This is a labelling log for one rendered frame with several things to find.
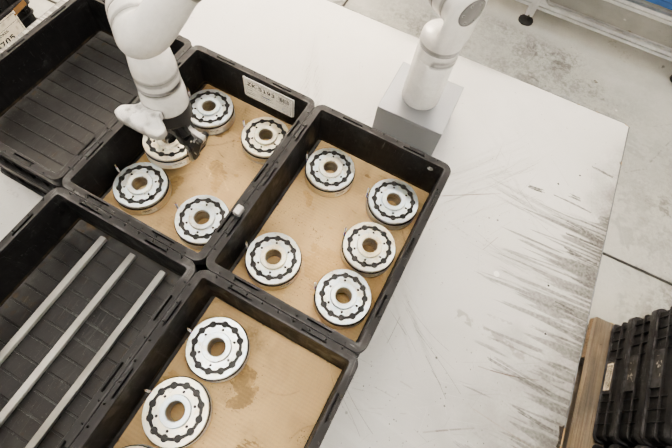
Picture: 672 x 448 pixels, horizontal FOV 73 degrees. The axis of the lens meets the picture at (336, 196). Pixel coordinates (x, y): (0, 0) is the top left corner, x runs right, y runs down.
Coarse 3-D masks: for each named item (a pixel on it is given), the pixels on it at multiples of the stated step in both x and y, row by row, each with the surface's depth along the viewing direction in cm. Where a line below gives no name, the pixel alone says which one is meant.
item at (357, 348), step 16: (320, 112) 92; (336, 112) 92; (304, 128) 91; (368, 128) 91; (288, 144) 87; (400, 144) 89; (432, 160) 88; (272, 176) 84; (448, 176) 87; (256, 192) 82; (432, 208) 83; (240, 224) 79; (224, 240) 77; (416, 240) 80; (208, 256) 76; (224, 272) 75; (400, 272) 77; (256, 288) 74; (272, 304) 73; (288, 304) 73; (384, 304) 74; (304, 320) 72; (336, 336) 71; (368, 336) 72
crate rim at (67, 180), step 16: (192, 48) 96; (240, 64) 95; (272, 80) 94; (304, 96) 93; (304, 112) 91; (112, 128) 85; (96, 144) 84; (80, 160) 82; (272, 160) 85; (64, 176) 80; (256, 176) 83; (80, 192) 79; (112, 208) 78; (128, 224) 77; (144, 224) 77; (160, 240) 76; (208, 240) 77; (192, 256) 75
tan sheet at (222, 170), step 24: (240, 120) 101; (216, 144) 98; (240, 144) 98; (192, 168) 94; (216, 168) 95; (240, 168) 95; (192, 192) 92; (216, 192) 92; (240, 192) 93; (144, 216) 89; (168, 216) 89
